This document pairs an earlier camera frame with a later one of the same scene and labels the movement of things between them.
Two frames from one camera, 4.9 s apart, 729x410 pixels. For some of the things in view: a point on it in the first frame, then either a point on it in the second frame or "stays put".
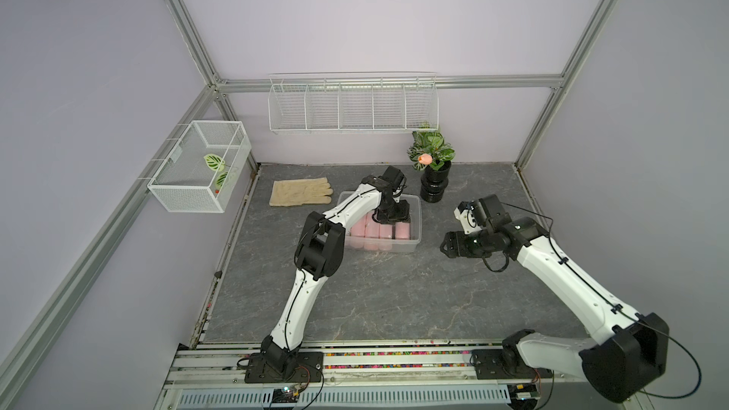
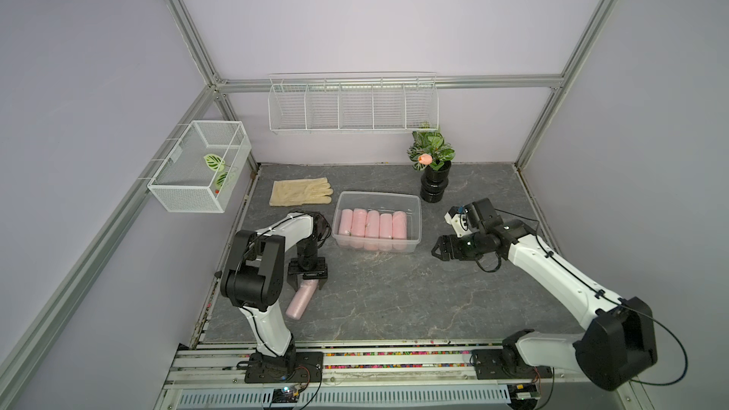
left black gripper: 403,214 → 320,272
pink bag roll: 385,236 → 372,231
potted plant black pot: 430,154 stays put
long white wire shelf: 355,102 stays put
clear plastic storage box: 366,235 stays put
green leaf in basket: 214,160 stays put
